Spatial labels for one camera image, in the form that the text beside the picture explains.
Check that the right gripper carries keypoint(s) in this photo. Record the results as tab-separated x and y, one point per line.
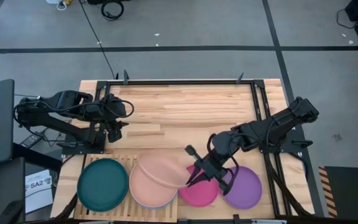
216	161

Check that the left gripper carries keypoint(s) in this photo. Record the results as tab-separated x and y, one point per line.
113	109

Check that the magenta plate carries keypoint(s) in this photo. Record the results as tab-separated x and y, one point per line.
200	194

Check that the salmon pink plate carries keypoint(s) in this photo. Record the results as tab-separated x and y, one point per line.
148	194
163	169

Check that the purple plate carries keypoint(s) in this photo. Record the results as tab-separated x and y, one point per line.
245	189

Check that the dark teal plate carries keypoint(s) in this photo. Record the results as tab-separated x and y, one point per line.
102	185

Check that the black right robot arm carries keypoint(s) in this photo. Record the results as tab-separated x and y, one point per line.
291	116

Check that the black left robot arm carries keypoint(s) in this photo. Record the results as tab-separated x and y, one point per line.
67	101

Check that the wooden slatted shelf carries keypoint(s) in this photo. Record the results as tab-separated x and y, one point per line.
126	218

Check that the black power brick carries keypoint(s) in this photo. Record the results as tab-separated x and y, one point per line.
33	140

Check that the white printed paper sheet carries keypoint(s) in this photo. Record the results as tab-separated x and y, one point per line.
39	199

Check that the black chair part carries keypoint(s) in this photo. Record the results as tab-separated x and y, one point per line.
11	213

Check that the black yellow-striped mat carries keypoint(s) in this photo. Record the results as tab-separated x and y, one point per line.
350	189

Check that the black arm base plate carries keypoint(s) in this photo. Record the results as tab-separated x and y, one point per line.
286	149
73	150

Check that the black frame clamp lever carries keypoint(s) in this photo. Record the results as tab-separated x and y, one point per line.
239	77
125	77

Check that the black metal table frame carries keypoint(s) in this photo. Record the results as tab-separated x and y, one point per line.
222	82

